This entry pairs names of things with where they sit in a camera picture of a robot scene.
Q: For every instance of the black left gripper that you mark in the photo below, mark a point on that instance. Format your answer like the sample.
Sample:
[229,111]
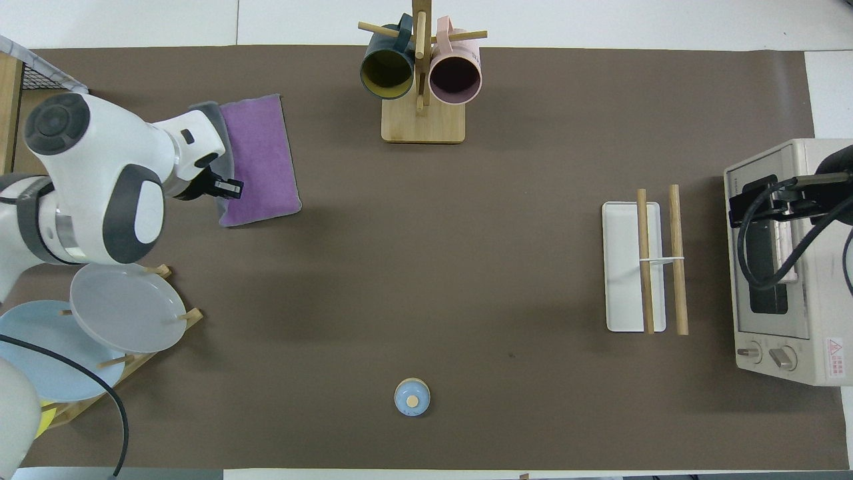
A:
[200,183]

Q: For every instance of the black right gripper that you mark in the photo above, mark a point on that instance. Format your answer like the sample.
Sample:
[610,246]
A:
[836,170]

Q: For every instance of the purple and grey towel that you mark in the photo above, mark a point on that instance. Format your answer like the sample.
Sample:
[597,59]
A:
[260,153]

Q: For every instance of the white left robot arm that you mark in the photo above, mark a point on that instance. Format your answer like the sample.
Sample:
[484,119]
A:
[86,173]

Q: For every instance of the wooden plate rack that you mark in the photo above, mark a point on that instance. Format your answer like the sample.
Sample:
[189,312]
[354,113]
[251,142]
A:
[190,316]

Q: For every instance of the white wooden-bar towel rack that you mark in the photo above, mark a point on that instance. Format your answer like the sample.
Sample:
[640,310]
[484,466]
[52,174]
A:
[623,266]

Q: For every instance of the beige toaster oven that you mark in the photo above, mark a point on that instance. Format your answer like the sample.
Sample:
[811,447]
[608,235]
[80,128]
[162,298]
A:
[820,320]

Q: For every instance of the grey plate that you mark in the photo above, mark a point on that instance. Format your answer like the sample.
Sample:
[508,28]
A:
[126,306]

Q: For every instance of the dark teal mug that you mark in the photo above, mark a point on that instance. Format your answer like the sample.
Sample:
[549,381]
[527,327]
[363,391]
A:
[388,73]

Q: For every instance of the wooden mug tree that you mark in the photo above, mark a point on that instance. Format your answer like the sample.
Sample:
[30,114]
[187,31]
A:
[423,126]

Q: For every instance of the light blue plate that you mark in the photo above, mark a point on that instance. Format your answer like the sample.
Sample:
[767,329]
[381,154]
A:
[46,346]

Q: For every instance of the brown table mat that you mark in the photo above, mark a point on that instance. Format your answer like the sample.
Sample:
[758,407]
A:
[466,266]

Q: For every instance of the pink mug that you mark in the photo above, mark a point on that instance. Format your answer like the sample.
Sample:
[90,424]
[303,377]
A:
[455,76]

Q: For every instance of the small blue bell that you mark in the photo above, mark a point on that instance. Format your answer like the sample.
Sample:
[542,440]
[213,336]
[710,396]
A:
[412,398]

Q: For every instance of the yellow plate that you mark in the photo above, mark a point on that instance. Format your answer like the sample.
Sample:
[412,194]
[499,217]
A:
[45,420]

